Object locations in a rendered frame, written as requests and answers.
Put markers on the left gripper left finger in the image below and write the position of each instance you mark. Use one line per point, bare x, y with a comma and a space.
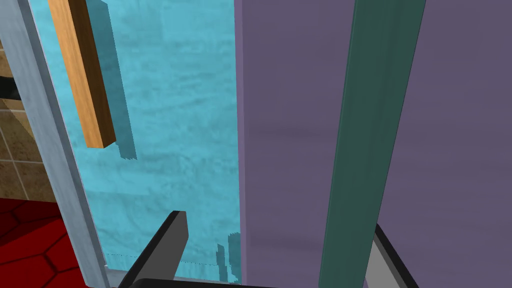
163, 252

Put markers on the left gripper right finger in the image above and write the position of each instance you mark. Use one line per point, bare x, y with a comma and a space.
382, 264

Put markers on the light blue cupboard door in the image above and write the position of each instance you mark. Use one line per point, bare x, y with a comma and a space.
176, 120

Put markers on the purple cupboard door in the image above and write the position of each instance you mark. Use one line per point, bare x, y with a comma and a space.
288, 140

